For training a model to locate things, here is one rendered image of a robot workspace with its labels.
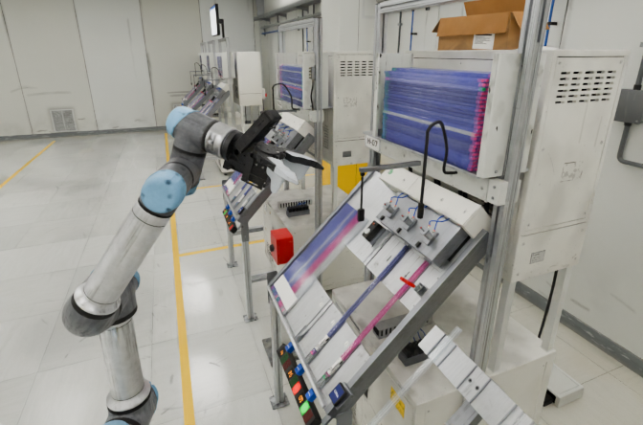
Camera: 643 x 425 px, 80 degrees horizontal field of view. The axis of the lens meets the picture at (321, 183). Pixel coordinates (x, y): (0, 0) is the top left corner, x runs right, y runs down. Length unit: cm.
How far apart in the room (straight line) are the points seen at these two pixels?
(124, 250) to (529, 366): 146
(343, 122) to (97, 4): 777
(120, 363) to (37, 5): 898
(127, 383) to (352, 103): 189
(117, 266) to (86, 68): 888
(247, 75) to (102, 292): 483
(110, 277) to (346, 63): 190
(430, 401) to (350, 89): 174
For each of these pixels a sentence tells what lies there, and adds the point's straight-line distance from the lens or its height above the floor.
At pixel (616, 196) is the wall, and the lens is 272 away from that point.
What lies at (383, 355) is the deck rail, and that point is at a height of 87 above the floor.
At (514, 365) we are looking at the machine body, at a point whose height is 62.
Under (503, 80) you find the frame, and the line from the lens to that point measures 109.
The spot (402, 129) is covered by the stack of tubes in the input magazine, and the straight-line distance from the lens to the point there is 142.
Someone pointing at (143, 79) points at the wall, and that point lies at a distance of 960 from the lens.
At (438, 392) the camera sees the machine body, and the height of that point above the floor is 62.
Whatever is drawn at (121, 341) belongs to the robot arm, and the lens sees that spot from 120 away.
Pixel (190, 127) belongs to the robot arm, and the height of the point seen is 156.
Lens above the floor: 171
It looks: 19 degrees down
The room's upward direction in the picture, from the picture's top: straight up
